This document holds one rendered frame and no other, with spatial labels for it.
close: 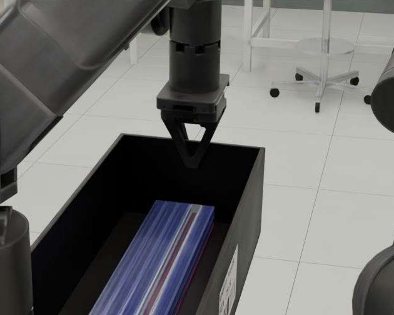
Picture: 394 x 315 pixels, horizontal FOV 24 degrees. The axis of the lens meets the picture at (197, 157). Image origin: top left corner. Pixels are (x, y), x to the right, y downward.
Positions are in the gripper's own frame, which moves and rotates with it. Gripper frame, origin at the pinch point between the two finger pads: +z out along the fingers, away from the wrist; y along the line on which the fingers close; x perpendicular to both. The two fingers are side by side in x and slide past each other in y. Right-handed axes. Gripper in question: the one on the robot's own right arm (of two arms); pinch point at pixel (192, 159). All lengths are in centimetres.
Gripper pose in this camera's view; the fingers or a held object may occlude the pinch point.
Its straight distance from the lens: 106.1
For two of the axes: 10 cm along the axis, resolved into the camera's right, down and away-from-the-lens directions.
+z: -0.2, 9.2, 4.0
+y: -2.0, 3.8, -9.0
